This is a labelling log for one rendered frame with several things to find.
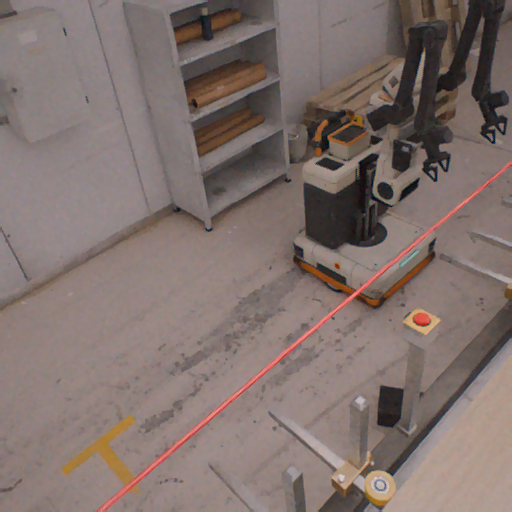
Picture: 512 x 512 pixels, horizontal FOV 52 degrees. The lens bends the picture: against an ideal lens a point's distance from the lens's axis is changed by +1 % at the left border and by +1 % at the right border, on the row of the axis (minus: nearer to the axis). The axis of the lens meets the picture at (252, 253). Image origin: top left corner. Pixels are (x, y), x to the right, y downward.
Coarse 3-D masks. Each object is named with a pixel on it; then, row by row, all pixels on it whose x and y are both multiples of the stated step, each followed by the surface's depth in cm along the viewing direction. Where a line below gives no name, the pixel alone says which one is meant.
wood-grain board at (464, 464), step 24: (504, 384) 157; (480, 408) 152; (504, 408) 151; (456, 432) 147; (480, 432) 146; (504, 432) 146; (432, 456) 142; (456, 456) 142; (480, 456) 141; (504, 456) 140; (408, 480) 138; (432, 480) 138; (456, 480) 137; (480, 480) 136; (504, 480) 136; (408, 504) 133; (432, 504) 133; (456, 504) 132; (480, 504) 132; (504, 504) 131
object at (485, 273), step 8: (440, 256) 215; (448, 256) 212; (456, 256) 211; (456, 264) 211; (464, 264) 208; (472, 264) 207; (472, 272) 207; (480, 272) 204; (488, 272) 202; (496, 272) 202; (488, 280) 203; (496, 280) 200; (504, 280) 198
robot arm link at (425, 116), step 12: (432, 36) 196; (444, 36) 202; (432, 48) 201; (432, 60) 204; (432, 72) 207; (432, 84) 210; (420, 96) 216; (432, 96) 214; (420, 108) 219; (432, 108) 218; (420, 120) 221; (432, 120) 223
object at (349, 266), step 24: (384, 216) 332; (312, 240) 321; (360, 240) 317; (384, 240) 313; (408, 240) 311; (432, 240) 316; (312, 264) 324; (336, 264) 305; (360, 264) 299; (384, 264) 297; (408, 264) 305; (384, 288) 296
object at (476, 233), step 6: (474, 228) 229; (474, 234) 228; (480, 234) 225; (486, 234) 225; (492, 234) 224; (486, 240) 225; (492, 240) 222; (498, 240) 221; (504, 240) 221; (498, 246) 222; (504, 246) 220; (510, 246) 217; (510, 252) 219
